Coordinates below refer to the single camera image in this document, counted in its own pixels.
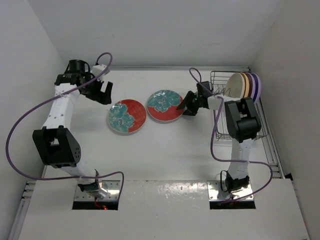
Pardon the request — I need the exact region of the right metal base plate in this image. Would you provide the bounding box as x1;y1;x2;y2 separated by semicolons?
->
207;180;254;202

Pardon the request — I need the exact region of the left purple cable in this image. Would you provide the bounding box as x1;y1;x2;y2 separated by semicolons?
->
5;51;125;198

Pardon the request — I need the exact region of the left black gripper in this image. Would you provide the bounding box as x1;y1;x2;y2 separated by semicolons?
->
81;72;112;105

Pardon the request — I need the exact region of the cream plate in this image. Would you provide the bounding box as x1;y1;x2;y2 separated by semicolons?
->
224;72;245;98

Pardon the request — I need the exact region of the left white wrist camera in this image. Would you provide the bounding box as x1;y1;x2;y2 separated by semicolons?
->
91;64;110;82

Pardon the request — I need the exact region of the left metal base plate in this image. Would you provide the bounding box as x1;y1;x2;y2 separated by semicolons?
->
74;180;121;202

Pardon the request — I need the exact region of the floral red plate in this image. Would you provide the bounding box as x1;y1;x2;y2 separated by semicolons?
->
146;89;184;122
106;99;147;134

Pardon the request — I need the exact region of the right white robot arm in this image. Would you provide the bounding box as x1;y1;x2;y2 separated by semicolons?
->
176;81;262;194

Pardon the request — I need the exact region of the yellow plate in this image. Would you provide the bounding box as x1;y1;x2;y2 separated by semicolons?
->
240;72;250;98

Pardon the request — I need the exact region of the metal base plate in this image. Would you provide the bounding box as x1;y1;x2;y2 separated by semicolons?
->
207;180;254;202
74;180;121;202

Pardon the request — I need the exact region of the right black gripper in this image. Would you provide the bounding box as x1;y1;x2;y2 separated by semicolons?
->
178;91;203;116

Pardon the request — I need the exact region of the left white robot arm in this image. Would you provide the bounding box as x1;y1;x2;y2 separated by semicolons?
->
32;59;113;200

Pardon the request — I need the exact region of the purple plate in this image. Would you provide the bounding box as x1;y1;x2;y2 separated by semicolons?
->
251;72;262;104
248;73;259;103

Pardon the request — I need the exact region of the wire dish rack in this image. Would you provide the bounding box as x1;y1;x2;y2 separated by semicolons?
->
210;70;270;142

